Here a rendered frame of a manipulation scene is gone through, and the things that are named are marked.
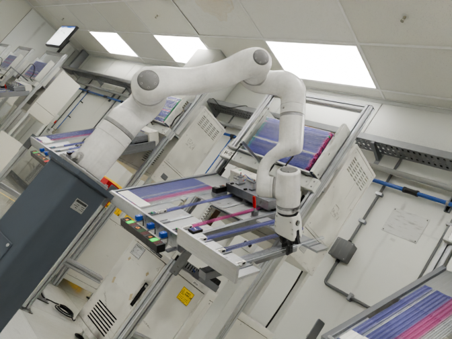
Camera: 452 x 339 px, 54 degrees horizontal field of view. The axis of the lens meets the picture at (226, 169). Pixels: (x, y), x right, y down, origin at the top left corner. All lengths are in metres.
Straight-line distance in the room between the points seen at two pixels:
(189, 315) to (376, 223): 2.14
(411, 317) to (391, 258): 2.12
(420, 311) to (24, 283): 1.25
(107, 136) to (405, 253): 2.67
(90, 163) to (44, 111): 4.98
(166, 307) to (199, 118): 1.79
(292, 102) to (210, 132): 2.10
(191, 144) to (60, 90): 3.25
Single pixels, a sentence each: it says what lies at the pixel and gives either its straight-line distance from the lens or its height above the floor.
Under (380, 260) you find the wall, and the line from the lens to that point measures 3.69.
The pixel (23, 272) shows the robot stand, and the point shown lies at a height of 0.35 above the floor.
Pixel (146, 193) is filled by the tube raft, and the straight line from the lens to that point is 2.40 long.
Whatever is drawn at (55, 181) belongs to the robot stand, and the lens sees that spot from 1.49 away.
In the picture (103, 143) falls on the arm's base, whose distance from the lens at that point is 1.50.
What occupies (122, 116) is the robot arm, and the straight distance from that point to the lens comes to 1.52.
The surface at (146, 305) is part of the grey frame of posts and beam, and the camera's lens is 1.88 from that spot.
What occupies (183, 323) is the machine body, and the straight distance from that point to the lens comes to 2.12.
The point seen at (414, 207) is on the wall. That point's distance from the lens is 3.83.
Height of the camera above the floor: 0.67
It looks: 12 degrees up
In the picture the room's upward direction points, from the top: 36 degrees clockwise
